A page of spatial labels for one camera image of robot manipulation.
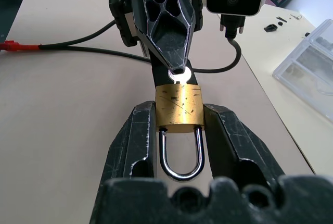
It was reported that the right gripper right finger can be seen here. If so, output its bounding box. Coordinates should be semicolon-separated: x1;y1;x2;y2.
203;103;286;186

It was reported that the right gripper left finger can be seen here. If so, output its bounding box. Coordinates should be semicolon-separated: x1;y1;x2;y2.
103;101;159;183

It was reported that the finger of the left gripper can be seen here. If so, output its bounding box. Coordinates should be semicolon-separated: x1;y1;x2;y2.
150;51;201;90
129;0;196;76

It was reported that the small silver key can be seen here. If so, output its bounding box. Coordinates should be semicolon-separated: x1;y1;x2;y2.
167;66;194;85

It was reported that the brass padlock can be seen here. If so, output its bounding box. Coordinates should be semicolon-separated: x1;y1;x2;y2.
155;83;206;183

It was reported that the grey-beige table sheet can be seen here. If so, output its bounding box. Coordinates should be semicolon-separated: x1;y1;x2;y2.
0;0;316;224

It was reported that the black plastic clip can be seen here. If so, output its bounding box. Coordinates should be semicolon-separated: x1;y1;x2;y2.
263;23;278;33

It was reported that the cream table sheet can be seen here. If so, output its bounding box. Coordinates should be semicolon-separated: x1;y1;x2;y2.
240;3;333;177

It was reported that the clear plastic compartment box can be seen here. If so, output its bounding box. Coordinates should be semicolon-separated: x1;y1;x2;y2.
272;18;333;126

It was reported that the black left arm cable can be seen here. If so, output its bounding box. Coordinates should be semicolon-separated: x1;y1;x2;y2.
0;15;246;74

